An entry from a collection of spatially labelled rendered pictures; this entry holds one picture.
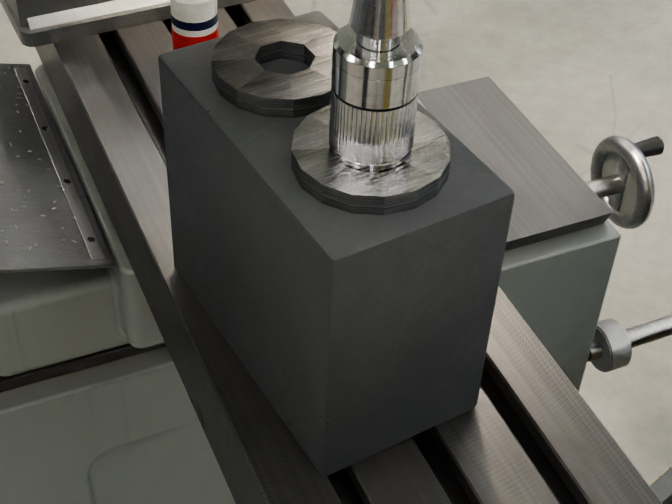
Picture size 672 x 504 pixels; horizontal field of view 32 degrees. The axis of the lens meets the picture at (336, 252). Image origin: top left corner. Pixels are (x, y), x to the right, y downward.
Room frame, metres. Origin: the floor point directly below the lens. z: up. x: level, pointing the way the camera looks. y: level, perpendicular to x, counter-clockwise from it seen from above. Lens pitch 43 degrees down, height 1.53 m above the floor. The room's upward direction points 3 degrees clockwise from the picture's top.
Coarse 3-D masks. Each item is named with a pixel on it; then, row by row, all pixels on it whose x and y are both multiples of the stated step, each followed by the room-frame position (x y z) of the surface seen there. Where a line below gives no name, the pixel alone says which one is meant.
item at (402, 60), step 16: (336, 32) 0.53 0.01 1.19; (352, 32) 0.53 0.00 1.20; (416, 32) 0.53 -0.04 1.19; (336, 48) 0.51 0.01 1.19; (352, 48) 0.51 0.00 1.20; (400, 48) 0.52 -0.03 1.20; (416, 48) 0.52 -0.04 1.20; (352, 64) 0.50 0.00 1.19; (368, 64) 0.50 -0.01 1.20; (384, 64) 0.50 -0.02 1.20; (400, 64) 0.50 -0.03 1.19; (416, 64) 0.51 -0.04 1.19; (384, 80) 0.50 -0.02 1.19
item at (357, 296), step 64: (192, 64) 0.61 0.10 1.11; (256, 64) 0.60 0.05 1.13; (320, 64) 0.60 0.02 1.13; (192, 128) 0.58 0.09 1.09; (256, 128) 0.55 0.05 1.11; (320, 128) 0.54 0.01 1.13; (192, 192) 0.59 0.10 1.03; (256, 192) 0.51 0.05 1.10; (320, 192) 0.49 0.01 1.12; (384, 192) 0.48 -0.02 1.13; (448, 192) 0.50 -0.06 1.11; (512, 192) 0.50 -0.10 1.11; (192, 256) 0.59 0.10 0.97; (256, 256) 0.51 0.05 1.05; (320, 256) 0.45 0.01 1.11; (384, 256) 0.46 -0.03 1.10; (448, 256) 0.48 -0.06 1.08; (256, 320) 0.51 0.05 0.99; (320, 320) 0.45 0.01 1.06; (384, 320) 0.46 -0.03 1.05; (448, 320) 0.48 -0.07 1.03; (320, 384) 0.45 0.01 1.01; (384, 384) 0.46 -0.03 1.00; (448, 384) 0.49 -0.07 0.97; (320, 448) 0.44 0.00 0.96; (384, 448) 0.46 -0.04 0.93
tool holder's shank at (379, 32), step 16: (368, 0) 0.51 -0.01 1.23; (384, 0) 0.51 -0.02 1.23; (400, 0) 0.51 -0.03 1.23; (352, 16) 0.52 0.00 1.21; (368, 16) 0.51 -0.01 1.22; (384, 16) 0.51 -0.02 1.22; (400, 16) 0.51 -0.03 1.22; (368, 32) 0.51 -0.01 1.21; (384, 32) 0.51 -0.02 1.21; (400, 32) 0.51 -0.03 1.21; (368, 48) 0.51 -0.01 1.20; (384, 48) 0.51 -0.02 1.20
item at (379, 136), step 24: (336, 72) 0.51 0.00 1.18; (336, 96) 0.51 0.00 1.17; (360, 96) 0.50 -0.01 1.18; (384, 96) 0.50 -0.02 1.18; (408, 96) 0.51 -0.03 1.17; (336, 120) 0.51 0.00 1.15; (360, 120) 0.50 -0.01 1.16; (384, 120) 0.50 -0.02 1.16; (408, 120) 0.51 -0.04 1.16; (336, 144) 0.51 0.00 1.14; (360, 144) 0.50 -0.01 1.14; (384, 144) 0.50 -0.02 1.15; (408, 144) 0.51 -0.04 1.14; (360, 168) 0.50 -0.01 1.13; (384, 168) 0.50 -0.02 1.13
